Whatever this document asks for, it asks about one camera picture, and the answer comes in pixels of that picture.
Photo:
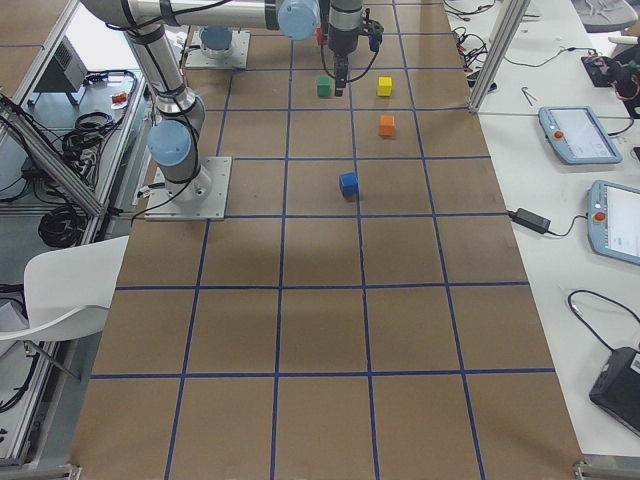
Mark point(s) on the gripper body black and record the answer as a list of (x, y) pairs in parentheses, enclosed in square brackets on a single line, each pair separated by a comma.
[(341, 43)]

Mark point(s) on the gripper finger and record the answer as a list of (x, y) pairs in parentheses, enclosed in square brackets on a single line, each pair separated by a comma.
[(340, 74)]

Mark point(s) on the red wooden block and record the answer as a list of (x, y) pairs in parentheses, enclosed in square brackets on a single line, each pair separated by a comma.
[(318, 36)]

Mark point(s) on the green wooden block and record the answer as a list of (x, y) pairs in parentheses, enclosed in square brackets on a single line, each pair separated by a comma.
[(323, 87)]

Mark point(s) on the yellow wooden block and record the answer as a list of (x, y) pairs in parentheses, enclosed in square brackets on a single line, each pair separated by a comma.
[(384, 88)]

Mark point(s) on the orange wooden block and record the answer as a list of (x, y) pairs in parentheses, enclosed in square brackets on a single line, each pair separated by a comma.
[(386, 126)]

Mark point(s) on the blue wooden block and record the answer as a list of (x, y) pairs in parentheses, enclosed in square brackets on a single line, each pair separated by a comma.
[(349, 185)]

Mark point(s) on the hex key tool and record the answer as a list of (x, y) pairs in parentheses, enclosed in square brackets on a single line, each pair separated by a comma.
[(527, 95)]

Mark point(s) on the orange snack packet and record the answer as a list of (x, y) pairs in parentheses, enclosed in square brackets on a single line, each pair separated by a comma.
[(119, 100)]

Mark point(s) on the teach pendant far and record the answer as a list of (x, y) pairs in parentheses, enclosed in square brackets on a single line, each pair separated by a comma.
[(576, 136)]

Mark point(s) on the teach pendant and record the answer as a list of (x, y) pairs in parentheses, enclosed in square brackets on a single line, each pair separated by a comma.
[(613, 221), (576, 136)]

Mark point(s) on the black power adapter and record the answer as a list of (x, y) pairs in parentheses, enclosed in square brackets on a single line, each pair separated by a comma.
[(530, 220)]

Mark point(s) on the teach pendant near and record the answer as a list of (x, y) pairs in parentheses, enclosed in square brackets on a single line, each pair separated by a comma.
[(613, 221)]

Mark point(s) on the white chair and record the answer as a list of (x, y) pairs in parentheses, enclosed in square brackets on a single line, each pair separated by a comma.
[(69, 292)]

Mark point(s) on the black tablet device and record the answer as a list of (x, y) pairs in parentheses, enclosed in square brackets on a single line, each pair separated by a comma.
[(616, 389)]

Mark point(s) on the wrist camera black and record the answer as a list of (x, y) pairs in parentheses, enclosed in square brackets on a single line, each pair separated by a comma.
[(374, 31)]

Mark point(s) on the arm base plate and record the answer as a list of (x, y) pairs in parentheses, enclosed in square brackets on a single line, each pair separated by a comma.
[(204, 198), (235, 57)]

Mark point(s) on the aluminium frame post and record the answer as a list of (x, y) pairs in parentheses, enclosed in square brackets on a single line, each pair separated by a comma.
[(504, 30)]

